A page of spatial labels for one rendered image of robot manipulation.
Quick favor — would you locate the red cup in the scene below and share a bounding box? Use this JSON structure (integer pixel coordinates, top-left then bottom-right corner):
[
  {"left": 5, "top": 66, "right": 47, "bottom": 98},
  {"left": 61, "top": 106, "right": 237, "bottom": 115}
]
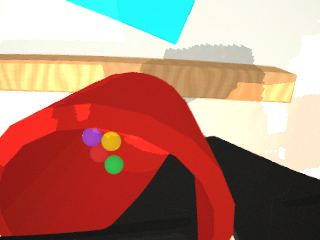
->
[{"left": 0, "top": 72, "right": 235, "bottom": 240}]

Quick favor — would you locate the purple marble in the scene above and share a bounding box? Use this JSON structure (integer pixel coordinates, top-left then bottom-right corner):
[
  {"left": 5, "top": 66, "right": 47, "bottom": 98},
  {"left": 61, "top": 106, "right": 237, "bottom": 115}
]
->
[{"left": 81, "top": 128, "right": 103, "bottom": 147}]

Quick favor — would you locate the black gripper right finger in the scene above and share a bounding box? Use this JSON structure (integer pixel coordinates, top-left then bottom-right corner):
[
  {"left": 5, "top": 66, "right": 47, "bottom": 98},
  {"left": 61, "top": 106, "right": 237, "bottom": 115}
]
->
[{"left": 205, "top": 136, "right": 320, "bottom": 240}]

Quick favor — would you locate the red marble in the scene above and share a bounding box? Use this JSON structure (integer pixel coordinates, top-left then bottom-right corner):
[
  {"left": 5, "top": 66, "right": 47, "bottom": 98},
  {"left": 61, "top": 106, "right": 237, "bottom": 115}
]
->
[{"left": 89, "top": 144, "right": 109, "bottom": 163}]

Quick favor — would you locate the wooden rectangular bar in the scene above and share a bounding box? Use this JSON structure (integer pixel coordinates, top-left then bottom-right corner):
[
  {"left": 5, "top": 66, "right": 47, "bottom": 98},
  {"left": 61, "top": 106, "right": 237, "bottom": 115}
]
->
[{"left": 0, "top": 53, "right": 297, "bottom": 104}]

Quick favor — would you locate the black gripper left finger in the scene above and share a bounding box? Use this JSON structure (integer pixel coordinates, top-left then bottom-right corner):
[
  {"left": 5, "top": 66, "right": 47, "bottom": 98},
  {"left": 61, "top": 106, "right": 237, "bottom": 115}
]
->
[{"left": 0, "top": 153, "right": 199, "bottom": 240}]

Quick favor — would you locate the green marble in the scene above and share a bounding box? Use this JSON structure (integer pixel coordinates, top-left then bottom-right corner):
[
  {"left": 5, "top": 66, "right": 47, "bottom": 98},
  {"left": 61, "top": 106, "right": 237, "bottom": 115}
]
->
[{"left": 104, "top": 156, "right": 124, "bottom": 175}]

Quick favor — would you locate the yellow marble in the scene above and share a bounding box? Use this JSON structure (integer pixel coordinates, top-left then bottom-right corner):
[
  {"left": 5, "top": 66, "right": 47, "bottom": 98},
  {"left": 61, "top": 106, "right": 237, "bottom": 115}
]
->
[{"left": 101, "top": 131, "right": 121, "bottom": 151}]

